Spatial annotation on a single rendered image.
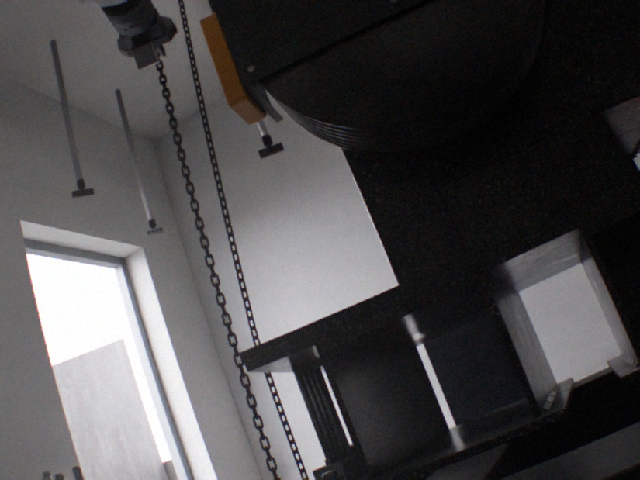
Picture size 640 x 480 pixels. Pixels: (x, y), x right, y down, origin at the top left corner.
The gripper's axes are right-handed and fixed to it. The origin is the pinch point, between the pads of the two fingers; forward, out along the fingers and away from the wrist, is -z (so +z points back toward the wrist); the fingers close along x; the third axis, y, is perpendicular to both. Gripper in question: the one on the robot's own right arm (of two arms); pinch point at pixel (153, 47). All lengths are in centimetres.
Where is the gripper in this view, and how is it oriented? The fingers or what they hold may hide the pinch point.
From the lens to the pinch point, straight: 136.7
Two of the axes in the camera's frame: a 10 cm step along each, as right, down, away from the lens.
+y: -3.1, -8.9, 3.3
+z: -1.3, -3.1, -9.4
